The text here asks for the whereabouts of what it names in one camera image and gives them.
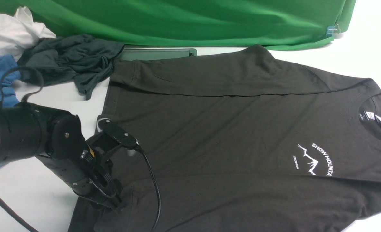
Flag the black left camera cable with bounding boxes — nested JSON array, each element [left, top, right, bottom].
[[0, 66, 161, 232]]

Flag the blue crumpled shirt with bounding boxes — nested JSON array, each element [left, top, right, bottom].
[[0, 54, 21, 109]]

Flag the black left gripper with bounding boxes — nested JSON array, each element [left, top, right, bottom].
[[39, 132, 127, 211]]

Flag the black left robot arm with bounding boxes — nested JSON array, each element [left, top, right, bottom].
[[0, 103, 126, 211]]

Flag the white crumpled cloth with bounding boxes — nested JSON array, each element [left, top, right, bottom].
[[0, 6, 56, 61]]

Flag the gray long sleeve shirt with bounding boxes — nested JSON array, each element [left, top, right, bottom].
[[70, 44, 381, 232]]

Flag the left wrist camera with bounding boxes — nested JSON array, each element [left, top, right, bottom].
[[96, 118, 139, 150]]

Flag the dark teal crumpled shirt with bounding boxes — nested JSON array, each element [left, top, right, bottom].
[[17, 34, 125, 100]]

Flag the green backdrop cloth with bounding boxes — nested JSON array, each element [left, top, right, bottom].
[[0, 0, 356, 51]]

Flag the blue binder clip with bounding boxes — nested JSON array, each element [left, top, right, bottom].
[[326, 24, 341, 37]]

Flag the metal table cable hatch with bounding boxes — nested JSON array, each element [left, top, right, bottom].
[[119, 48, 197, 61]]

